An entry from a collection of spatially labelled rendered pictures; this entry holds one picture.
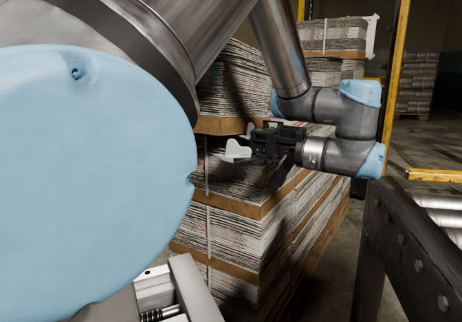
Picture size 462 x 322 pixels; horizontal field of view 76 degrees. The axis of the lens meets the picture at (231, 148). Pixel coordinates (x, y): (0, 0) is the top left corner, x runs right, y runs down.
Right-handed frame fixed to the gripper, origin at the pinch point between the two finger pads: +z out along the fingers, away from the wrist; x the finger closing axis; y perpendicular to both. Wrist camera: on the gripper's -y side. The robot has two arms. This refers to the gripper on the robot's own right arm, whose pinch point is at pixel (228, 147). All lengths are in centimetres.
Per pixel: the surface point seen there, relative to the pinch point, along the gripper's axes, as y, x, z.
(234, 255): -38.4, 0.4, 2.7
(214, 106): 11.6, 2.1, 0.9
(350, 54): -1, -127, -6
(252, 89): 11.1, -14.4, -0.8
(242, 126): 3.6, -6.1, -1.2
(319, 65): 6, -67, -5
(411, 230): 0.6, 16.1, -40.9
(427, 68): -118, -594, -60
